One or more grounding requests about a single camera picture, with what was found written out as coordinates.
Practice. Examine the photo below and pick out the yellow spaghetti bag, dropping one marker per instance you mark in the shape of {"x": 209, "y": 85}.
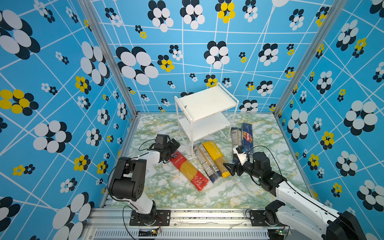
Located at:
{"x": 217, "y": 156}

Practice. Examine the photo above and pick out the red spaghetti bag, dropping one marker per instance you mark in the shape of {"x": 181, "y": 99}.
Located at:
{"x": 189, "y": 170}

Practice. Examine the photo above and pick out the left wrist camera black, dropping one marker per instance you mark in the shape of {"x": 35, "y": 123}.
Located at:
{"x": 162, "y": 141}

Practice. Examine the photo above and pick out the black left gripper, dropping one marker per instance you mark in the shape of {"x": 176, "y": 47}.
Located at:
{"x": 173, "y": 148}

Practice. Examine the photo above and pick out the white metal two-tier shelf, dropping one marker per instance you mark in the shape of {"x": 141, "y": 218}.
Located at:
{"x": 201, "y": 114}

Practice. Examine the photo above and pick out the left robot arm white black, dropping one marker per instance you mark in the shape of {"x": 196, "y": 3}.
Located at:
{"x": 127, "y": 180}

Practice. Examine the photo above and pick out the clear blue spaghetti bag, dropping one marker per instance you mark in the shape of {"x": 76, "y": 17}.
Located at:
{"x": 205, "y": 161}

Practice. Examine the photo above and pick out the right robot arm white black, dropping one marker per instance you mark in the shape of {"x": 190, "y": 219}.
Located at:
{"x": 293, "y": 207}

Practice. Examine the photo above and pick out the clear dark spaghetti bag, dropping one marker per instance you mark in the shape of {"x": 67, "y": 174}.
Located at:
{"x": 236, "y": 137}

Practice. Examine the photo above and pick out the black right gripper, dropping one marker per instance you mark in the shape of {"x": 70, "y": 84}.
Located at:
{"x": 233, "y": 170}

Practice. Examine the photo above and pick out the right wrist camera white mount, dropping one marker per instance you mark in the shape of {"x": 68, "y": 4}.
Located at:
{"x": 240, "y": 155}

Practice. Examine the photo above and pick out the dark blue spaghetti box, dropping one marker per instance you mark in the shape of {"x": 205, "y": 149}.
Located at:
{"x": 248, "y": 141}

